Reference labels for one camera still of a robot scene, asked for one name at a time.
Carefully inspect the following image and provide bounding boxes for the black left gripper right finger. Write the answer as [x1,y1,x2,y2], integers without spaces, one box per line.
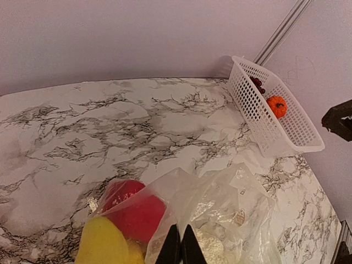
[181,224,206,264]

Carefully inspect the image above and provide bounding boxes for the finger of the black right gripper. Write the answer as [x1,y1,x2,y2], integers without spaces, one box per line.
[321,100,351,142]

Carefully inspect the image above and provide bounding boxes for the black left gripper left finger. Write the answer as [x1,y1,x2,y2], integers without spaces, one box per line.
[155,224,181,264]

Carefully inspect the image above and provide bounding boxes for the fake white cauliflower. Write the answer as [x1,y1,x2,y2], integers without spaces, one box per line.
[194,229,240,263]

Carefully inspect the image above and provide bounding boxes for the clear zip top bag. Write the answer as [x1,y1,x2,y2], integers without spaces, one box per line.
[94,163,281,263]

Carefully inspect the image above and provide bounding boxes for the fake orange pumpkin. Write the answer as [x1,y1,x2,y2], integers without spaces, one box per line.
[266,96,288,119]

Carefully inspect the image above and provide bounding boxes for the fake red grapes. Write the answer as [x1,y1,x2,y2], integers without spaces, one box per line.
[250,76,266,95]

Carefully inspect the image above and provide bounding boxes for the fake red apple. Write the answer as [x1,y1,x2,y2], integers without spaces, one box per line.
[103,180,166,244]

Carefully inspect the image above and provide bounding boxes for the fake yellow banana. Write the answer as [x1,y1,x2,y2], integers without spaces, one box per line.
[75,217,145,264]

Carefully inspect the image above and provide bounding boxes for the white perforated plastic basket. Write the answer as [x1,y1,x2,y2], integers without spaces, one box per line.
[228,56,325,157]

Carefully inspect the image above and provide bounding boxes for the aluminium corner post right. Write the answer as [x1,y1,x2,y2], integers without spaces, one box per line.
[254,0,312,66]

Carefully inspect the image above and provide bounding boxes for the aluminium front rail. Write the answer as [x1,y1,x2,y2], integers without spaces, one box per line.
[331,220,352,264]

